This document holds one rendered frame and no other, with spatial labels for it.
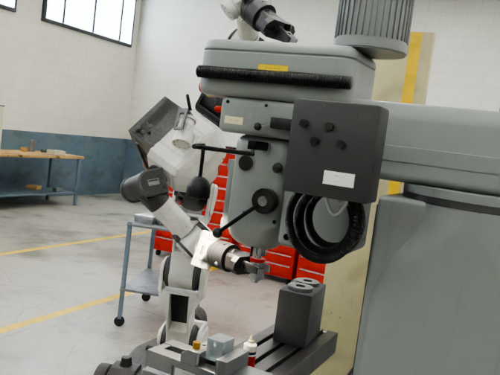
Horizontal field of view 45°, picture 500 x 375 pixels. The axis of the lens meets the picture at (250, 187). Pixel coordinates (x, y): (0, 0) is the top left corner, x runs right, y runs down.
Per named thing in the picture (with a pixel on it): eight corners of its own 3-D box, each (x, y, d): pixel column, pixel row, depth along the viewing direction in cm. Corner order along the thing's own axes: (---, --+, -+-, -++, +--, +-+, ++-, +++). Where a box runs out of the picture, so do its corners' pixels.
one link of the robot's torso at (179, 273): (166, 283, 265) (181, 178, 264) (204, 289, 263) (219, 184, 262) (157, 288, 249) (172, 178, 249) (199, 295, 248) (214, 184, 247)
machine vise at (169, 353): (140, 373, 169) (144, 336, 168) (171, 359, 182) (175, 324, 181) (246, 414, 153) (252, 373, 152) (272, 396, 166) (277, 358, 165)
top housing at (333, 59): (190, 91, 173) (197, 36, 171) (232, 101, 196) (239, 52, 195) (346, 107, 152) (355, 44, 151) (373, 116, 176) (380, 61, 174)
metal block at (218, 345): (204, 359, 164) (207, 337, 163) (216, 353, 169) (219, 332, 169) (221, 364, 161) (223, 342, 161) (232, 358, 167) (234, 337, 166)
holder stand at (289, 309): (271, 340, 211) (279, 285, 209) (289, 324, 232) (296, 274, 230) (304, 348, 207) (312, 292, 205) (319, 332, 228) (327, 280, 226)
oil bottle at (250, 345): (238, 370, 181) (242, 335, 180) (244, 366, 184) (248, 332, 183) (250, 374, 179) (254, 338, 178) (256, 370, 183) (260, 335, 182)
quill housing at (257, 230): (216, 242, 173) (229, 132, 170) (247, 235, 192) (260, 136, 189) (275, 255, 165) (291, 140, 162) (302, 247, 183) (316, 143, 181)
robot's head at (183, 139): (174, 150, 213) (170, 138, 205) (180, 126, 217) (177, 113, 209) (192, 153, 212) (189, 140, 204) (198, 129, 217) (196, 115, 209)
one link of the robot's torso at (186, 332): (163, 338, 280) (167, 248, 262) (204, 345, 278) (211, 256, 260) (153, 359, 266) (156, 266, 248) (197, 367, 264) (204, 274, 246)
